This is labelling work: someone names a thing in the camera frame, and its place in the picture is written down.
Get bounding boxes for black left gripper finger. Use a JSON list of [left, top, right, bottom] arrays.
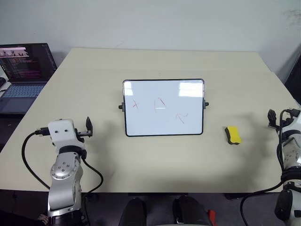
[[85, 116, 94, 134]]

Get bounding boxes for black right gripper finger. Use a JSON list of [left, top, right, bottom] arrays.
[[267, 109, 277, 129]]

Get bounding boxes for yellow and black board eraser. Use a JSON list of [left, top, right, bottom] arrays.
[[224, 126, 243, 145]]

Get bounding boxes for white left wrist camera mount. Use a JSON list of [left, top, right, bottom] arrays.
[[48, 119, 86, 149]]

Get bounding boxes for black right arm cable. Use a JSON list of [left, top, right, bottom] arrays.
[[239, 108, 298, 226]]

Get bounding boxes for small red object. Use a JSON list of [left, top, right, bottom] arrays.
[[207, 209, 217, 226]]

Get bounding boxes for dark rounded shape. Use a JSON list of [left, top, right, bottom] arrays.
[[172, 195, 210, 226]]

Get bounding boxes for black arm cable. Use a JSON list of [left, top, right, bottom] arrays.
[[239, 108, 298, 226], [21, 128, 104, 194]]

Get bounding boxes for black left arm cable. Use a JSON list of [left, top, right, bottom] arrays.
[[21, 128, 104, 194]]

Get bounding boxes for white board with black frame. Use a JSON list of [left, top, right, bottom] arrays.
[[118, 78, 209, 137]]

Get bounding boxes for black table frame bar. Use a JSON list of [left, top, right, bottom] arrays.
[[127, 193, 190, 197]]

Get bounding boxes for open dark laptop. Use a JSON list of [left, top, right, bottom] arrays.
[[0, 42, 58, 115]]

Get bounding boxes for large black object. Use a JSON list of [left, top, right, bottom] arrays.
[[284, 44, 301, 107]]

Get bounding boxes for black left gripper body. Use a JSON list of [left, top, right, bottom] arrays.
[[74, 128, 93, 143]]

